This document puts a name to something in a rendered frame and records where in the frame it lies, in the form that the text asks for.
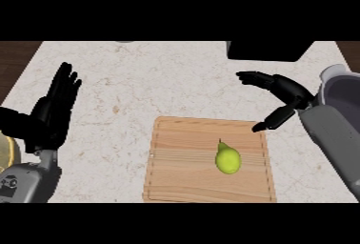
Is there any wooden cutting board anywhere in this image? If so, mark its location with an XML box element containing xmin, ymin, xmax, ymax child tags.
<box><xmin>141</xmin><ymin>115</ymin><xmax>279</xmax><ymax>204</ymax></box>

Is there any grey pot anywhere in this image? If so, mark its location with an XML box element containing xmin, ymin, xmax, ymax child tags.
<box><xmin>314</xmin><ymin>63</ymin><xmax>360</xmax><ymax>123</ymax></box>

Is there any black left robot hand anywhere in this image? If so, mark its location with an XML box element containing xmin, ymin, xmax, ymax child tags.
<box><xmin>0</xmin><ymin>61</ymin><xmax>82</xmax><ymax>154</ymax></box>

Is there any yellow-green round object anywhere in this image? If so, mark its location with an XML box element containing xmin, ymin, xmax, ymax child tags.
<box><xmin>0</xmin><ymin>131</ymin><xmax>22</xmax><ymax>174</ymax></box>

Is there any black appliance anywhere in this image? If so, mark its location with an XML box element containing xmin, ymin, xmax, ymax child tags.
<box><xmin>224</xmin><ymin>40</ymin><xmax>315</xmax><ymax>63</ymax></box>

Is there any green pear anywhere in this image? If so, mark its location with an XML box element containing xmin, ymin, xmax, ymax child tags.
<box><xmin>214</xmin><ymin>138</ymin><xmax>243</xmax><ymax>175</ymax></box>

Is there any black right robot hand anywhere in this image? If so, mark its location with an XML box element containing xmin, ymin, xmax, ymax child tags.
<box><xmin>234</xmin><ymin>71</ymin><xmax>315</xmax><ymax>133</ymax></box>

